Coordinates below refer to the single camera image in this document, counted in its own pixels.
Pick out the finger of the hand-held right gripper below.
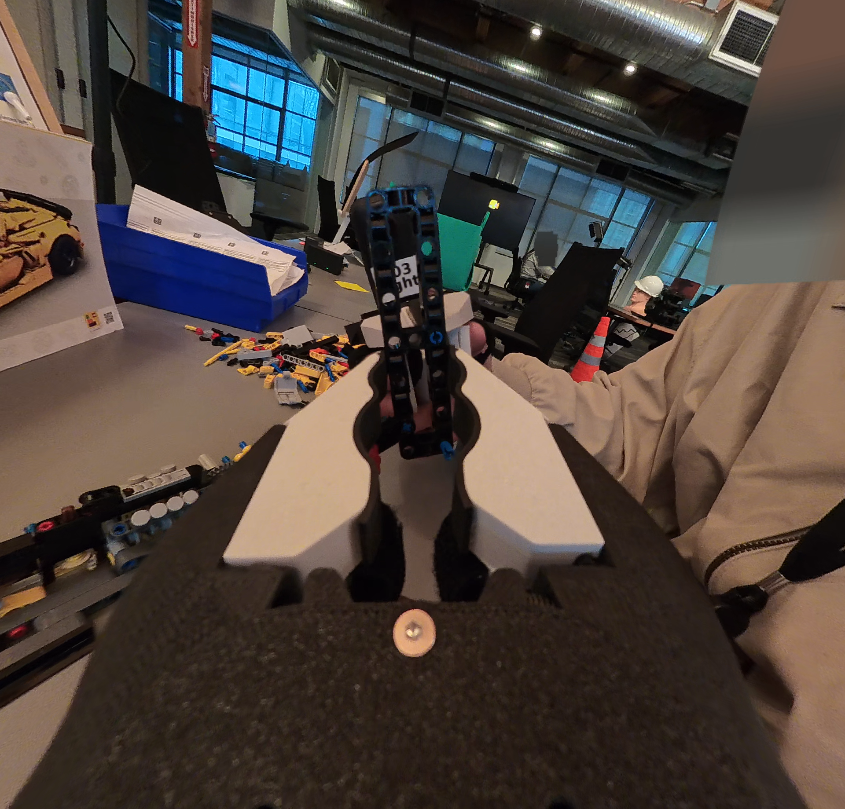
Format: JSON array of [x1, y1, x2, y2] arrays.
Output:
[[436, 291, 474, 359], [362, 311, 400, 356]]

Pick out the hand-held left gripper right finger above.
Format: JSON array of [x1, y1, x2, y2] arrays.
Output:
[[432, 350, 605, 602]]

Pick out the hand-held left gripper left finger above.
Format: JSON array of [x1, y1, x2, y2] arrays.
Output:
[[223, 350, 404, 602]]

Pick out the black toy brick frame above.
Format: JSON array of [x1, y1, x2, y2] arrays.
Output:
[[365, 185, 458, 461]]

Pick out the person's right forearm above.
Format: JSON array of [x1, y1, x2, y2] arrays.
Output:
[[494, 344, 681, 533]]

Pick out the grey desk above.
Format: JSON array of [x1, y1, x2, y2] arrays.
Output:
[[0, 248, 384, 711]]

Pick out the teal plastic storage tote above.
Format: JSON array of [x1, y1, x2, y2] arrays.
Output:
[[436, 210, 492, 293]]

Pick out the black device box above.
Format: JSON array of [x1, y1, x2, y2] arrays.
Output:
[[305, 238, 348, 275]]

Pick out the black television screen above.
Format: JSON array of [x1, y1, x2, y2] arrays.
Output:
[[439, 170, 537, 250]]

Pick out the pile of toy brick pieces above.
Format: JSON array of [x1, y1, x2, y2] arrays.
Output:
[[185, 324, 371, 407]]

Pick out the orange traffic cone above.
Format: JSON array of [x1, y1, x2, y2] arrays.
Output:
[[571, 316, 612, 383]]

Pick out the white instruction sheets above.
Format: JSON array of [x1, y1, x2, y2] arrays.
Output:
[[127, 185, 306, 295]]

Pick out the blue plastic bin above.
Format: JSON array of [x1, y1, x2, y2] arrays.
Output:
[[96, 202, 310, 333]]

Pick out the blue lit window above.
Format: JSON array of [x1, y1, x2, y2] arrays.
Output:
[[148, 30, 322, 174]]

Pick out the toy car chassis assembly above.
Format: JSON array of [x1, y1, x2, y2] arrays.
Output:
[[0, 439, 255, 698]]

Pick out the person's beige jacket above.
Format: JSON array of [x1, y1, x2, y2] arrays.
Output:
[[594, 281, 845, 809]]

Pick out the black monitor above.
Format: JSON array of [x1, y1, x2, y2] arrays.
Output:
[[109, 70, 230, 211]]

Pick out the wooden pillar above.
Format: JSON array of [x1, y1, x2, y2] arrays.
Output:
[[181, 0, 214, 112]]

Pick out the black pillar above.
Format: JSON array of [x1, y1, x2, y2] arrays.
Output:
[[84, 0, 117, 204]]

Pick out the toy car instruction booklet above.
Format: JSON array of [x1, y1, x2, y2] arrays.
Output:
[[0, 123, 125, 371]]

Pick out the white vent grille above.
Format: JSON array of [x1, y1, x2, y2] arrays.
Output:
[[709, 0, 781, 75]]

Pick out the wooden framed poster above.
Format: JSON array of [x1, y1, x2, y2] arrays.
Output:
[[0, 0, 65, 135]]

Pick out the large glass window wall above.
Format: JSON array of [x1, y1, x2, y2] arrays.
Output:
[[343, 90, 722, 295]]

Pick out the silver ventilation duct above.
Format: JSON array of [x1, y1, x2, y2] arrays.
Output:
[[287, 0, 760, 100]]

